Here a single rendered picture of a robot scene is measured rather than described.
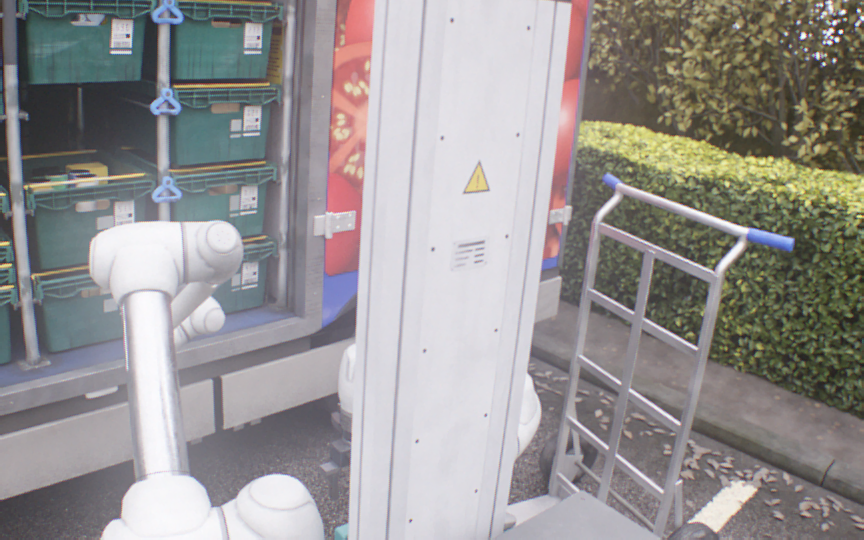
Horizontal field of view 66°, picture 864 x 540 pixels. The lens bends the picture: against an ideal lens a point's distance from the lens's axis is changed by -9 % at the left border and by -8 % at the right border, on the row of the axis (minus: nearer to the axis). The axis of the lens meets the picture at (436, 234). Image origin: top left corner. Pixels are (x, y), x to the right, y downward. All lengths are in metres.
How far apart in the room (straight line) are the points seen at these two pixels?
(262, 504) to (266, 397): 1.36
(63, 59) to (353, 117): 0.96
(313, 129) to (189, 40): 0.49
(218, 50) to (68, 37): 0.49
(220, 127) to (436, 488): 1.50
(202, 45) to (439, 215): 1.45
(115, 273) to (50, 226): 0.78
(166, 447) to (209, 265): 0.40
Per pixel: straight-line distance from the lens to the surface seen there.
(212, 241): 1.50
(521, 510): 2.79
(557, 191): 3.44
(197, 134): 2.38
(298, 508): 1.31
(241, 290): 2.61
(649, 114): 6.40
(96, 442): 2.40
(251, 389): 2.58
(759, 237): 2.07
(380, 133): 0.98
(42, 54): 2.19
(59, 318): 2.37
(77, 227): 2.29
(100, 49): 2.24
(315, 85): 2.39
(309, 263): 2.52
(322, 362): 2.72
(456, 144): 1.05
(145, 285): 1.49
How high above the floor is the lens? 1.68
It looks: 16 degrees down
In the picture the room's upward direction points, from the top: 5 degrees clockwise
